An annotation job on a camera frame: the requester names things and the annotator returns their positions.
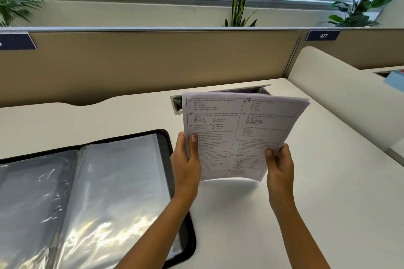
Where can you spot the person's left hand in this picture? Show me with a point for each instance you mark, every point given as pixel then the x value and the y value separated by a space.
pixel 183 168

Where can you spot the person's right hand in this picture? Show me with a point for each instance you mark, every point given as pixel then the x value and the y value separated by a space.
pixel 281 171

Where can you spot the person's left thumb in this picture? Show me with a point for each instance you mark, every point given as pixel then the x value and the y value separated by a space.
pixel 193 149

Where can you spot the person's right thumb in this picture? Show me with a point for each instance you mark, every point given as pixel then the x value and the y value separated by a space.
pixel 270 160

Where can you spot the stack of printed paper sheets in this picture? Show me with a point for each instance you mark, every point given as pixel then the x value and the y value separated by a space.
pixel 240 133

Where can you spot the person's left forearm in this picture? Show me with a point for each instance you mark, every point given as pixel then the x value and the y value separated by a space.
pixel 151 234

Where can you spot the person's right forearm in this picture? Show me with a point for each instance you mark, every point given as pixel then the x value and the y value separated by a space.
pixel 299 231

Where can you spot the beige desk partition panel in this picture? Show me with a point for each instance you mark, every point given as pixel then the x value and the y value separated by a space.
pixel 151 64

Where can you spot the white curved side divider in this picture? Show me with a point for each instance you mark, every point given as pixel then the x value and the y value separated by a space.
pixel 344 98

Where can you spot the black clear-sleeve display folder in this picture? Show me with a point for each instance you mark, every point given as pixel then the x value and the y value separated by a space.
pixel 85 202

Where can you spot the dark blue label plate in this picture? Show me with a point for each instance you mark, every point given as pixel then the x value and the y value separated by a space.
pixel 322 35
pixel 15 41

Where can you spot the light blue box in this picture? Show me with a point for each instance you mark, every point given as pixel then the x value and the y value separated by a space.
pixel 394 80

